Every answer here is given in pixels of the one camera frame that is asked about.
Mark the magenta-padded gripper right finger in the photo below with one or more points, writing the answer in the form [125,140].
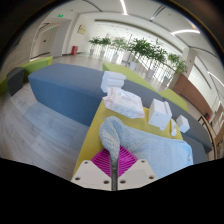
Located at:
[138,173]

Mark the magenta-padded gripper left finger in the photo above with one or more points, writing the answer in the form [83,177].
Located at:
[90,175]

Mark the light blue towel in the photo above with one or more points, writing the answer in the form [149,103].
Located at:
[150,146]

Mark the yellow upholstered bench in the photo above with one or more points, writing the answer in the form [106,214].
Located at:
[90,140]

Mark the large white box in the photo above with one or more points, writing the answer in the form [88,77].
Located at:
[159,115]

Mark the small white box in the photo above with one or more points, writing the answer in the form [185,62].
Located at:
[182,124]

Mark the small green upholstered bench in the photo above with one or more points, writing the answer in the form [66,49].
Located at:
[173,99]

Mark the wooden table with black legs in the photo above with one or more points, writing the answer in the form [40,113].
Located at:
[209,130]

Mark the long blue-grey upholstered bench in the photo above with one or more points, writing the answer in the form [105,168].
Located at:
[66,86]

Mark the stack of white tissue packs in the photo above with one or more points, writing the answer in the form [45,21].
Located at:
[113,81]

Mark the large green upholstered bench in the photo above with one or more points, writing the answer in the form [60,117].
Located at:
[126,72]

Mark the dark grey ottoman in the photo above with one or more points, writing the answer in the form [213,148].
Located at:
[15,81]

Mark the long green upholstered bench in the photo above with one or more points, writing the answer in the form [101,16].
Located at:
[36,64]

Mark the row of potted plants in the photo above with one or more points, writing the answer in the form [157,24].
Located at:
[143,50]

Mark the red bin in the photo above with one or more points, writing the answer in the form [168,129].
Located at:
[74,50]

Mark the green exit sign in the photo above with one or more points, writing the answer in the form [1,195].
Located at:
[60,15]

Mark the ceiling strip lights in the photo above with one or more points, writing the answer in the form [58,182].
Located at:
[123,6]

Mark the yellow wall picture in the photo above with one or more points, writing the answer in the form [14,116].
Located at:
[82,29]

